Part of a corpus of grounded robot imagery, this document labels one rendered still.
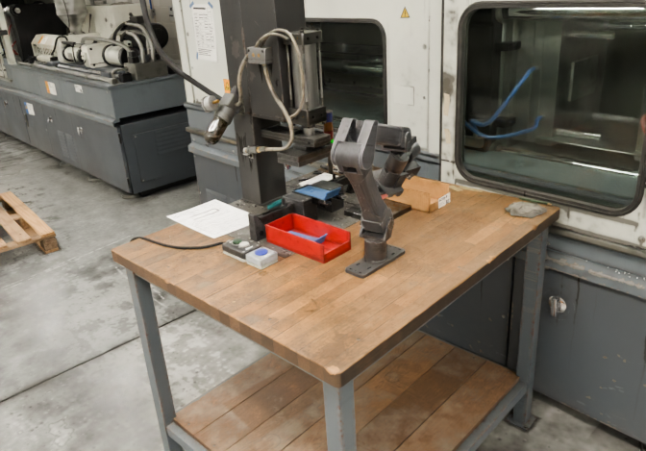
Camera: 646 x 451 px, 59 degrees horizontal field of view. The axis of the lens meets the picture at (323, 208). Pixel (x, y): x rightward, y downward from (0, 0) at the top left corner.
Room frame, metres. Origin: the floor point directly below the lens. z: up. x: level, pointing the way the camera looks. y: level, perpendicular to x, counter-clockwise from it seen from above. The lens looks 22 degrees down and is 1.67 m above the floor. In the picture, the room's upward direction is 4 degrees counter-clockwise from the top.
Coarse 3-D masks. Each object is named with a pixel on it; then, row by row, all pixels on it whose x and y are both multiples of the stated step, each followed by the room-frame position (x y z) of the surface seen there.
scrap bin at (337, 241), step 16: (272, 224) 1.67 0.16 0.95; (288, 224) 1.71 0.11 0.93; (304, 224) 1.69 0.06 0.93; (320, 224) 1.64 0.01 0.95; (272, 240) 1.63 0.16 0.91; (288, 240) 1.58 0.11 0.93; (304, 240) 1.53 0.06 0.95; (336, 240) 1.59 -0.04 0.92; (304, 256) 1.53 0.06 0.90; (320, 256) 1.48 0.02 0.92; (336, 256) 1.51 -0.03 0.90
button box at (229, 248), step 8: (152, 240) 1.70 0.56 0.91; (232, 240) 1.61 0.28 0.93; (248, 240) 1.60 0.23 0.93; (176, 248) 1.64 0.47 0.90; (184, 248) 1.63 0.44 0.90; (192, 248) 1.63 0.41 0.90; (200, 248) 1.63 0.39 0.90; (224, 248) 1.58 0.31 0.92; (232, 248) 1.56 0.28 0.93; (240, 248) 1.55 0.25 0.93; (248, 248) 1.55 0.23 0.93; (256, 248) 1.55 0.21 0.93; (232, 256) 1.56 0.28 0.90; (240, 256) 1.53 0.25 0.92
